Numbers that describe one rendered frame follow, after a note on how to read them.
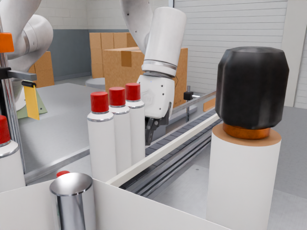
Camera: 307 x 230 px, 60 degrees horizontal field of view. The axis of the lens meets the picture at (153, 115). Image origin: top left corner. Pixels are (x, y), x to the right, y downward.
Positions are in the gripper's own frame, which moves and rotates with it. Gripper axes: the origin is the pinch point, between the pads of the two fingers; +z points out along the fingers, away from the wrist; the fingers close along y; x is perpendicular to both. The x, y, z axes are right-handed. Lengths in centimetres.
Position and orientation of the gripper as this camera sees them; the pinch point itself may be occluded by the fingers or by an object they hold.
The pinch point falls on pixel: (145, 137)
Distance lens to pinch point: 66.7
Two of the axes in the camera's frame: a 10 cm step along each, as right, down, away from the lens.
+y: 8.2, 1.8, -5.5
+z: -2.0, 9.8, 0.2
